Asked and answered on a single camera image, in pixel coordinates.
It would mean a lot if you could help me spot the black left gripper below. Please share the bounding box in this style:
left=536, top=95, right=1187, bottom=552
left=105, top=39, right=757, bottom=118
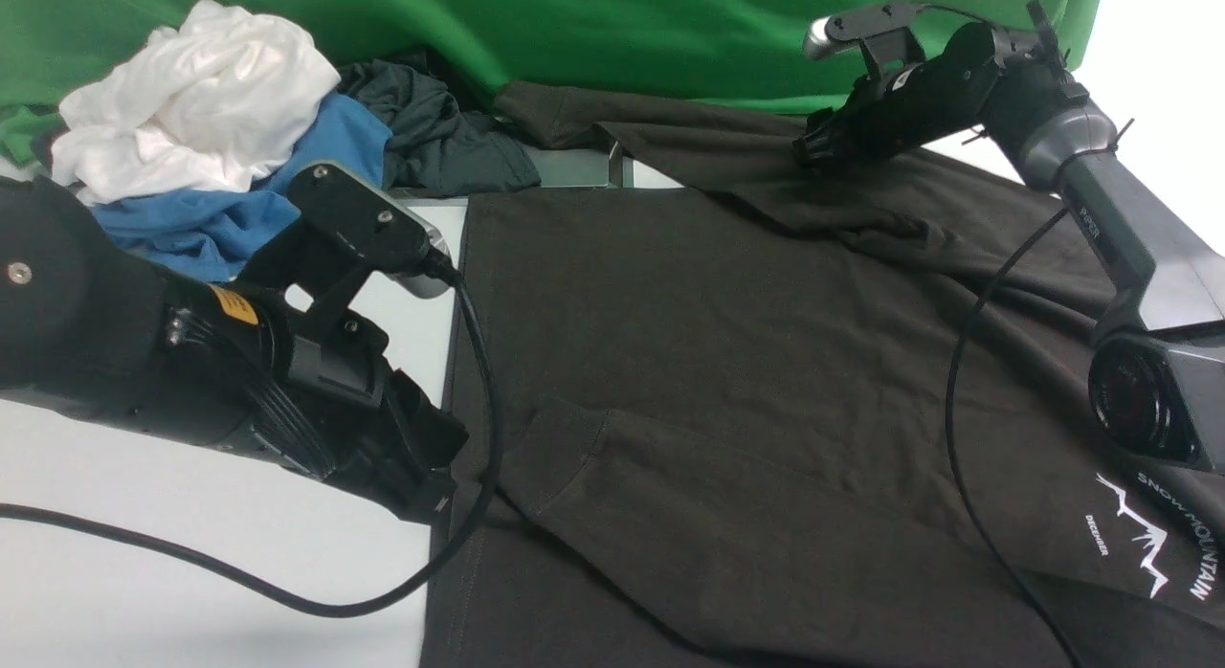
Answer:
left=125, top=276, right=469, bottom=525

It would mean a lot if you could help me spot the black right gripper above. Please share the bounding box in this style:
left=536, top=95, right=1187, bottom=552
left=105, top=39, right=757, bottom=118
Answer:
left=793, top=22, right=1016, bottom=172

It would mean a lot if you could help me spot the dark gray long-sleeved shirt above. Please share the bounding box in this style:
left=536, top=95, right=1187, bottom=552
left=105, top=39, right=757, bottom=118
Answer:
left=420, top=82, right=1223, bottom=667

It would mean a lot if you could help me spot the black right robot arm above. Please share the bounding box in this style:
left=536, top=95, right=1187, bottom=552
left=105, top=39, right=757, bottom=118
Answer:
left=793, top=2, right=1223, bottom=476

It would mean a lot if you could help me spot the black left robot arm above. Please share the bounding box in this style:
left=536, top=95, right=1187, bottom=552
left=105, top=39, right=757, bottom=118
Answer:
left=1, top=163, right=468, bottom=523

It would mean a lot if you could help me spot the green backdrop cloth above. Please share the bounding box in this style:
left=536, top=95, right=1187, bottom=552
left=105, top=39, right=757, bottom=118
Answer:
left=1, top=0, right=1100, bottom=165

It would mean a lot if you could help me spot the blue crumpled garment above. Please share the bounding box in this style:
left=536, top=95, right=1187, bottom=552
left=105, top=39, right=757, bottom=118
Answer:
left=92, top=94, right=392, bottom=283

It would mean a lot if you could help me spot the dark gray crumpled garment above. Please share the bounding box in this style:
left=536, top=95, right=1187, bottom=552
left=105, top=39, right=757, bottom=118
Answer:
left=338, top=48, right=540, bottom=199

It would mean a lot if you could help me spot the white crumpled garment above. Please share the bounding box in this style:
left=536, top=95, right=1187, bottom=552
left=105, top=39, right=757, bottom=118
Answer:
left=49, top=0, right=341, bottom=205

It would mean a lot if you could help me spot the black left camera cable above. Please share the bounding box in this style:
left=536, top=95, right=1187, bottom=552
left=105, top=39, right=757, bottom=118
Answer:
left=0, top=266, right=503, bottom=619

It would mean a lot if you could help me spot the black camera cable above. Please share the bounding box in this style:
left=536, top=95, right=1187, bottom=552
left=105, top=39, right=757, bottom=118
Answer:
left=909, top=0, right=1087, bottom=668
left=0, top=266, right=503, bottom=619

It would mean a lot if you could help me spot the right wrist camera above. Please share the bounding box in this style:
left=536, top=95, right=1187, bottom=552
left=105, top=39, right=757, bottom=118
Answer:
left=802, top=1, right=927, bottom=78

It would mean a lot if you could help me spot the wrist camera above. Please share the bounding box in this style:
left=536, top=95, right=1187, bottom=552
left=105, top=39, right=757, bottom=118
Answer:
left=802, top=1, right=927, bottom=78
left=287, top=161, right=461, bottom=299

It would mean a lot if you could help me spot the black right camera cable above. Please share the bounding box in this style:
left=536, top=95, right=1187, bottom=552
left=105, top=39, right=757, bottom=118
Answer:
left=909, top=0, right=1087, bottom=668

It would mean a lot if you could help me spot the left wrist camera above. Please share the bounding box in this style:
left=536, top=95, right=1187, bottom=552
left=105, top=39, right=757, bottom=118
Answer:
left=287, top=161, right=461, bottom=299

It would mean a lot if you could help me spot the gray table cable hatch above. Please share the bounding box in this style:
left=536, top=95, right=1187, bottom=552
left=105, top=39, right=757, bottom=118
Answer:
left=526, top=142, right=637, bottom=189

